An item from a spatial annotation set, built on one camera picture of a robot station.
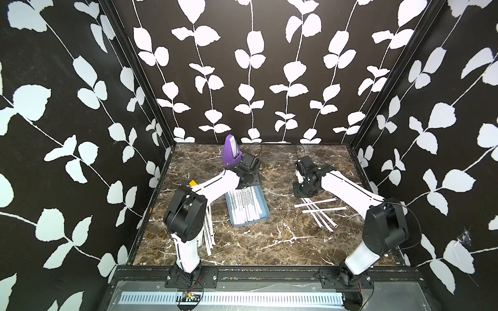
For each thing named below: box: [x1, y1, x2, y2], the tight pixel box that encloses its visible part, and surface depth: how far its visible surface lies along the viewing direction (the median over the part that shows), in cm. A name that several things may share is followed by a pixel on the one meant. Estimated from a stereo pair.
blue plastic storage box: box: [225, 185, 271, 228], surface depth 94 cm
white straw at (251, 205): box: [245, 187, 258, 222], surface depth 95 cm
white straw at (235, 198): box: [228, 189, 242, 225], surface depth 95 cm
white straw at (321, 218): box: [300, 197, 338, 233], surface depth 92 cm
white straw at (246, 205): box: [240, 189, 252, 223], surface depth 95 cm
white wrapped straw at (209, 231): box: [204, 206, 214, 257], surface depth 87 cm
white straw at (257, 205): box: [250, 187, 263, 219], surface depth 95 cm
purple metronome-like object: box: [221, 134, 244, 167], surface depth 103 cm
